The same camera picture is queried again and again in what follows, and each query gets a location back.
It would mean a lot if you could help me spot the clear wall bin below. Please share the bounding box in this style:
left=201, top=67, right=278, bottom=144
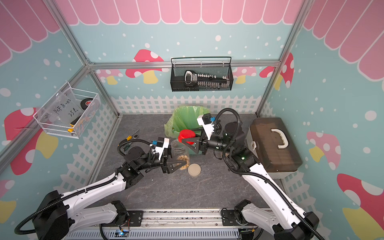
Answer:
left=33, top=82, right=101, bottom=139

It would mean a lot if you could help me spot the socket wrench set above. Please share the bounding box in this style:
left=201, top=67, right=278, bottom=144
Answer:
left=184, top=71, right=231, bottom=90

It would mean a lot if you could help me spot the green plastic bin liner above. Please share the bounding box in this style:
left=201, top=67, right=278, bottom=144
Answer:
left=164, top=106, right=210, bottom=138

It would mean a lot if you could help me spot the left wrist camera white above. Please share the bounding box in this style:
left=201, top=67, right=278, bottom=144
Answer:
left=152, top=137, right=170, bottom=161

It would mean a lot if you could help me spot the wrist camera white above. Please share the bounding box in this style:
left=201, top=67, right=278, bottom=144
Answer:
left=152, top=137, right=170, bottom=161
left=197, top=113, right=216, bottom=140

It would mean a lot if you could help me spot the black wire mesh basket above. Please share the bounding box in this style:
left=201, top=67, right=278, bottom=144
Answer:
left=170, top=57, right=234, bottom=92

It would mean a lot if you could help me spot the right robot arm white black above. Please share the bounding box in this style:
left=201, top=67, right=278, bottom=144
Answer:
left=178, top=108, right=323, bottom=240

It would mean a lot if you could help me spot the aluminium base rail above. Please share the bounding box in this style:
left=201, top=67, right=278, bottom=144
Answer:
left=65, top=206, right=282, bottom=240

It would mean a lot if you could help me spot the yellow utility knife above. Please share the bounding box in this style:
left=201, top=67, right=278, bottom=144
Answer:
left=67, top=116, right=82, bottom=135

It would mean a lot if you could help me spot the green trash bin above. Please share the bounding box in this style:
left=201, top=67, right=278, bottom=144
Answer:
left=170, top=129, right=180, bottom=139

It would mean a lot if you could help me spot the beige jar lid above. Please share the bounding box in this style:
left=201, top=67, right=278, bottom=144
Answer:
left=188, top=164, right=201, bottom=177

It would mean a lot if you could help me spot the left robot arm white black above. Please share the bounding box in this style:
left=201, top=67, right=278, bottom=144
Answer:
left=14, top=138, right=187, bottom=240

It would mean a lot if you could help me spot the peanut jar red lid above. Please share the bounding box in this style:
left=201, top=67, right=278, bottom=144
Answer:
left=171, top=140, right=190, bottom=170

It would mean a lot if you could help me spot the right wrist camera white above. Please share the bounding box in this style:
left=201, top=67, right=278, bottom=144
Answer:
left=197, top=113, right=216, bottom=140

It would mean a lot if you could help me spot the yellow black screwdriver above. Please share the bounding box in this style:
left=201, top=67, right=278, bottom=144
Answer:
left=126, top=130, right=140, bottom=141

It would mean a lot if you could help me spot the brown lidded tool box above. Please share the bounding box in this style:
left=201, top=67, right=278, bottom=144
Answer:
left=246, top=118, right=303, bottom=179

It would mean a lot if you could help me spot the black tape roll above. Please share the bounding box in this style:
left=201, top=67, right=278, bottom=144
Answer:
left=81, top=98, right=94, bottom=110

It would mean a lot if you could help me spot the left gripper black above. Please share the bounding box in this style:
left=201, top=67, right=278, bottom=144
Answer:
left=137, top=145, right=187, bottom=174

